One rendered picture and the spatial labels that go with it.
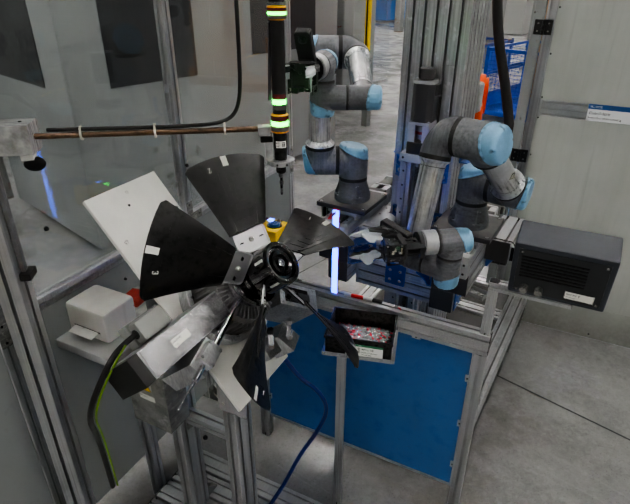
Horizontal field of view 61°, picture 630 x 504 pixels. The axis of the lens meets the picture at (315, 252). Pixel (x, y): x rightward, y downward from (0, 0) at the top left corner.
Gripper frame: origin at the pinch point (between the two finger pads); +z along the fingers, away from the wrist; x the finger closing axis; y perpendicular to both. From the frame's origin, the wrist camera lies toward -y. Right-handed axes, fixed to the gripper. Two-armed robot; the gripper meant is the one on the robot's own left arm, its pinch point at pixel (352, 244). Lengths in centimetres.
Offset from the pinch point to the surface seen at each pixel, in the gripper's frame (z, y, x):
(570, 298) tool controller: -58, 23, 8
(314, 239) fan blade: 10.7, -4.0, -0.2
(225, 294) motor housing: 37.6, 13.7, 3.2
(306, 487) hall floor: 13, 0, 119
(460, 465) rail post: -43, 17, 92
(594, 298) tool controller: -62, 27, 6
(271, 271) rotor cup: 25.7, 18.4, -6.4
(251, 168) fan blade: 27.7, -11.5, -20.7
